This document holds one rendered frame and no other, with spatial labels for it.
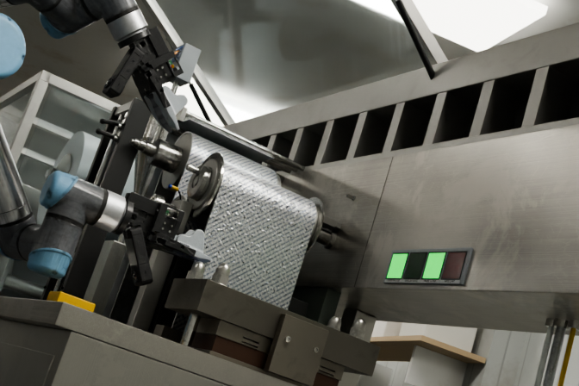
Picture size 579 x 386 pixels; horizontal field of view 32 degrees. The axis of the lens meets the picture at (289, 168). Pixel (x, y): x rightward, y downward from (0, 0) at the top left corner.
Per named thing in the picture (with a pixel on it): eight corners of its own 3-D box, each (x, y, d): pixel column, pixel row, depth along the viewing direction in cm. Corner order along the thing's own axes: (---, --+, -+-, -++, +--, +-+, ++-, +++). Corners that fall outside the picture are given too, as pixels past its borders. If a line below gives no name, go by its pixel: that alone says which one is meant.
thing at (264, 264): (183, 290, 205) (213, 205, 210) (280, 327, 215) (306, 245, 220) (184, 290, 205) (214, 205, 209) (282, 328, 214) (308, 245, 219)
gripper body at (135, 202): (189, 213, 203) (134, 190, 198) (174, 253, 200) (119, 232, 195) (174, 214, 209) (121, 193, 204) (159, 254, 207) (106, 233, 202)
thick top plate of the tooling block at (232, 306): (164, 307, 198) (174, 277, 200) (330, 370, 215) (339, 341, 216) (196, 309, 184) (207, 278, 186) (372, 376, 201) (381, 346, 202)
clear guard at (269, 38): (142, -11, 307) (144, -12, 307) (233, 127, 318) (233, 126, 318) (319, -131, 216) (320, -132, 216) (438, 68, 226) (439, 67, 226)
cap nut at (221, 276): (205, 282, 191) (213, 259, 193) (222, 289, 193) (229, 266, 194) (214, 282, 188) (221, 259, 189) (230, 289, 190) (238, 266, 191)
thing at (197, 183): (183, 199, 217) (193, 167, 219) (190, 202, 218) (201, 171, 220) (197, 195, 210) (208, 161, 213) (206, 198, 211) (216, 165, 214)
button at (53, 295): (44, 302, 185) (49, 290, 185) (79, 315, 188) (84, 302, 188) (55, 304, 179) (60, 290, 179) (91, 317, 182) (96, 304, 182)
